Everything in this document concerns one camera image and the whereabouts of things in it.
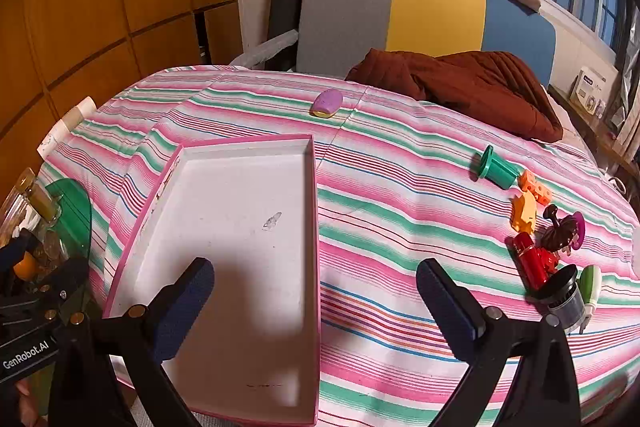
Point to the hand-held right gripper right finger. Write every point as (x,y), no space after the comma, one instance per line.
(449,307)

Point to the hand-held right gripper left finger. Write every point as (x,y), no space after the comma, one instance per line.
(186,302)

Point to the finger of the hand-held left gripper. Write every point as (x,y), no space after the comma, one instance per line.
(15,251)
(65,282)

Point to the pink cardboard box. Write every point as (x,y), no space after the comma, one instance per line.
(225,217)

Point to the red metallic cylinder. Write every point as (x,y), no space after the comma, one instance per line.
(530,259)

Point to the black round jar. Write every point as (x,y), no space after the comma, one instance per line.
(562,292)

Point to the yellow orange toy piece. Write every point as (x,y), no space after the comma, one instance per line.
(524,213)

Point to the brown purple toy hairbrush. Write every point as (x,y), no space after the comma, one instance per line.
(555,234)

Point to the green white toy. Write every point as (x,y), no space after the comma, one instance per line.
(591,282)

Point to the orange cube blocks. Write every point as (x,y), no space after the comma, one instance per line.
(535,189)

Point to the green toy cup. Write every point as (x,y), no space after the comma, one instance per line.
(495,168)

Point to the purple yellow toy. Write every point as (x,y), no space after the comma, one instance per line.
(326,103)

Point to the glass bottle yellow liquid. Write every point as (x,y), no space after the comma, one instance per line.
(41,203)

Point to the pink green striped blanket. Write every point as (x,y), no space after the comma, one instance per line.
(400,217)

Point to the white tube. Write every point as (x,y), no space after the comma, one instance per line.
(65,124)

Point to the beige bed sheet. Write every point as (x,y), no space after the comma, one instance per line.
(567,119)

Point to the wooden desk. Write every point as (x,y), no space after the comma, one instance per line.
(615,153)

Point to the brown quilt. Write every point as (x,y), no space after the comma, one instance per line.
(475,82)

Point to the white carton box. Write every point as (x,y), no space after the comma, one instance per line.
(589,88)

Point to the grey yellow blue headboard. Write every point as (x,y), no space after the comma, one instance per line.
(430,12)

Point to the silver curtain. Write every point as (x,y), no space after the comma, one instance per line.
(630,57)

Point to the white bed rail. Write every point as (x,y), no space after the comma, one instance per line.
(270,49)

